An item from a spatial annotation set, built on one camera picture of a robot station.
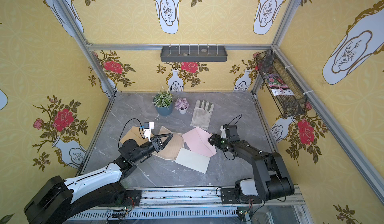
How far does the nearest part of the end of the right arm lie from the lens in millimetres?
726

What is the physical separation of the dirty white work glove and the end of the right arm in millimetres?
135

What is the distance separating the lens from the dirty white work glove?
40.6 inches
